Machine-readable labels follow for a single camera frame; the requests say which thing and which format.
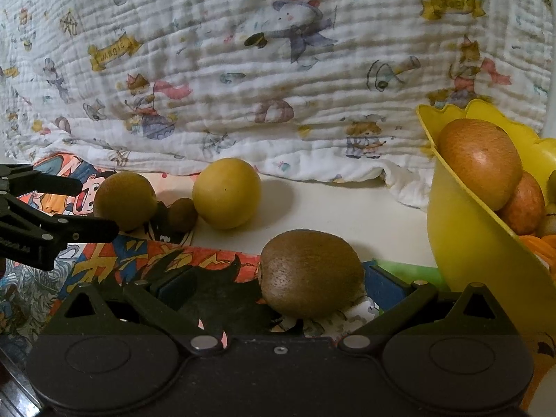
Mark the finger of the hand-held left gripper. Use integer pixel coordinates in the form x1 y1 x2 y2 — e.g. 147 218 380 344
0 164 83 197
0 193 119 246

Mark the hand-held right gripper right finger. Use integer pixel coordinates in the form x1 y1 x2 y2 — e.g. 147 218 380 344
338 261 521 354

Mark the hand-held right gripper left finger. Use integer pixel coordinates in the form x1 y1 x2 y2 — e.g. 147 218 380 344
42 266 220 354

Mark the dark brown fuzzy kiwi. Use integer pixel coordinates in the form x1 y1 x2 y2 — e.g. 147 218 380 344
259 229 366 319

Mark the yellow plastic bowl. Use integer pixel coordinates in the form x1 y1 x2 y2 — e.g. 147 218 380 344
416 99 556 304

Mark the yellow bear drawing sheet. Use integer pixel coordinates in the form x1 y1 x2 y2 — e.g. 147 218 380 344
374 257 556 411

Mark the colourful anime drawing sheet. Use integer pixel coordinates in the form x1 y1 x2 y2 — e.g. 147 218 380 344
0 152 383 344

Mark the large golden brown kiwi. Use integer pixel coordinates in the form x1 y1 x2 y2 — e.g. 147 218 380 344
94 172 157 232

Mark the small brown round fruit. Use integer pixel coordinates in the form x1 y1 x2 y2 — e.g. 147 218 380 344
167 197 199 231

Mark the yellow round fruit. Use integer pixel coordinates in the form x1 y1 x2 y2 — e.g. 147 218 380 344
192 157 262 230

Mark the red apple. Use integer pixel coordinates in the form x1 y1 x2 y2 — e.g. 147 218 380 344
436 118 523 212

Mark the reddish orange round fruit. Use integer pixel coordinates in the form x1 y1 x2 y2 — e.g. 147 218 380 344
499 171 546 235

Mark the white printed blanket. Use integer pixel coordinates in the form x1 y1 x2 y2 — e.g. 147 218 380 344
0 0 556 210

